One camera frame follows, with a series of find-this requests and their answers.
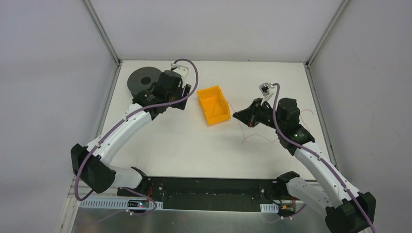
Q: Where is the black cable spool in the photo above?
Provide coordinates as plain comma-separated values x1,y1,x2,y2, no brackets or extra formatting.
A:
127,67,162,96

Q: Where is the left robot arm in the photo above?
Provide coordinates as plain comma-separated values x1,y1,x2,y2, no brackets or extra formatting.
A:
70,66,191,197

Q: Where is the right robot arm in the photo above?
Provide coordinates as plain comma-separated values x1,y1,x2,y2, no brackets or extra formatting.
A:
233,98,376,233

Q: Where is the yellow plastic bin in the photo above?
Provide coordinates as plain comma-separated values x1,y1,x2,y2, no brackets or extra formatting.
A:
197,85,231,126

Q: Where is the right controller board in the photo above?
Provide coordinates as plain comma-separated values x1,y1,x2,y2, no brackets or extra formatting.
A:
277,202,296,217

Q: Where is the controller board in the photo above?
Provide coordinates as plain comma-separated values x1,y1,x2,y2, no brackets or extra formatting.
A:
127,199,150,209
277,202,296,217

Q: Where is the left controller board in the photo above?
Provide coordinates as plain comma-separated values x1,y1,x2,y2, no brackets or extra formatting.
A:
127,199,150,209

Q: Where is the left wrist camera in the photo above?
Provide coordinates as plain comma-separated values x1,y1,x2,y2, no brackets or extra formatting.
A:
171,63,189,79

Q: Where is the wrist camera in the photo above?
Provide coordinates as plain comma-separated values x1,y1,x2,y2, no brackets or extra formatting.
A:
171,63,189,79
259,83,275,105

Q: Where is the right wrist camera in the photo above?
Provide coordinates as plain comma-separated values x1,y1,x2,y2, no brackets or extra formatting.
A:
259,83,275,105

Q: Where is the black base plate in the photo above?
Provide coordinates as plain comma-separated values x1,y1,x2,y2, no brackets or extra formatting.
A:
117,177,299,212

